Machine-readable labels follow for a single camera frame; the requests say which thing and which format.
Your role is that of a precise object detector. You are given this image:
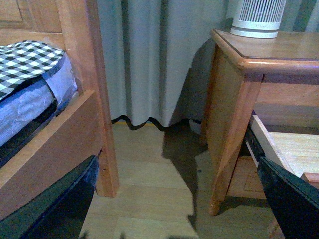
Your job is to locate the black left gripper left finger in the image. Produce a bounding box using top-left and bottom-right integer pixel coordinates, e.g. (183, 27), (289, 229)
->
(0, 155), (99, 239)

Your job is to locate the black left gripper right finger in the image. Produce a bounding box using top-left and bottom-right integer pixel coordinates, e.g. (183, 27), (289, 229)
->
(257, 157), (319, 239)

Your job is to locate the wooden drawer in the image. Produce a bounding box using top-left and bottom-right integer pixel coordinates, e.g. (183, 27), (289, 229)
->
(244, 113), (319, 188)
(227, 156), (266, 199)

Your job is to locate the plastic wrapped mattress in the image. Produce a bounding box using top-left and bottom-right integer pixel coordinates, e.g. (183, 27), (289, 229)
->
(0, 54), (77, 145)

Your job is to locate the wooden nightstand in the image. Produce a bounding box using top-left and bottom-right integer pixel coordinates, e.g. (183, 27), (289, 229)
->
(202, 29), (319, 216)

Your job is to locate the checkered black white sheet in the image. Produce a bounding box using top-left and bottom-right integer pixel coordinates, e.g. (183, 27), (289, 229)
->
(0, 40), (65, 100)

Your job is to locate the grey curtain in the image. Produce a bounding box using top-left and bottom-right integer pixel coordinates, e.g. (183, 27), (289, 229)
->
(96, 0), (319, 131)

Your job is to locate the white cylindrical air purifier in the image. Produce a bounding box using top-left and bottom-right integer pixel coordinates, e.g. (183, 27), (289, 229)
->
(230, 0), (286, 39)

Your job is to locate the wooden bed frame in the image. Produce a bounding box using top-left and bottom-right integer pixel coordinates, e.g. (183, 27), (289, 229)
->
(0, 0), (119, 218)

